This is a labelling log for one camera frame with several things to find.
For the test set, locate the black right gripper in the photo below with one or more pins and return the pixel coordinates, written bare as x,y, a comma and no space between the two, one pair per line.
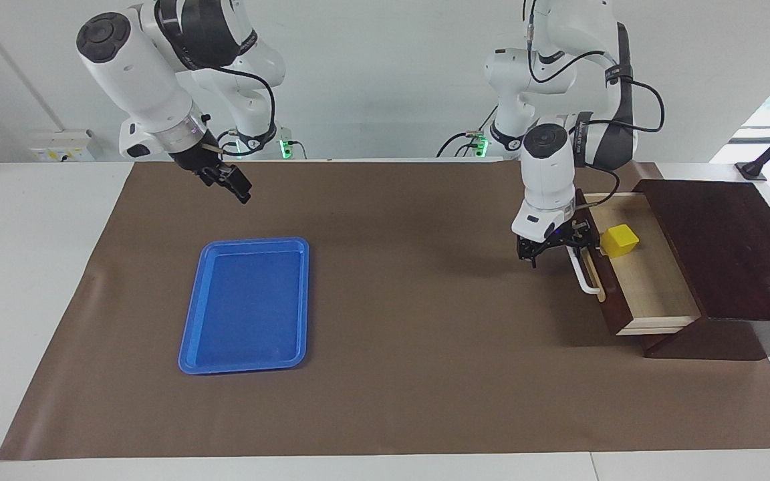
194,160

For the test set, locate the dark wooden drawer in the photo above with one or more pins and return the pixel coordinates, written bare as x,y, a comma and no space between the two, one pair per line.
646,287

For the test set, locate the yellow cube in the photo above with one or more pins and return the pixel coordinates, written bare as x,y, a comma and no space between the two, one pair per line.
619,242

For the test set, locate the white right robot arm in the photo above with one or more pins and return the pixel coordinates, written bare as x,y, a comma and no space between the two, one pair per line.
144,73

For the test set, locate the brown paper table mat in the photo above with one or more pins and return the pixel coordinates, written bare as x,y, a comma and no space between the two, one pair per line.
392,321

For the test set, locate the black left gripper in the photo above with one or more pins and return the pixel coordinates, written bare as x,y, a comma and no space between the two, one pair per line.
555,242

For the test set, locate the dark brown wooden cabinet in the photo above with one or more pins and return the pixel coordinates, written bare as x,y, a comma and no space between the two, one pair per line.
739,247

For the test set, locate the white wall socket box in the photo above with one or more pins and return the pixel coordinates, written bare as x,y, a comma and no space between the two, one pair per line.
61,145

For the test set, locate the blue plastic tray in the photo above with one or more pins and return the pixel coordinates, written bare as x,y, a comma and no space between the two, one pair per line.
244,307

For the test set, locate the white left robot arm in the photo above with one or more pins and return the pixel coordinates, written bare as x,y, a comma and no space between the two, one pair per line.
549,167

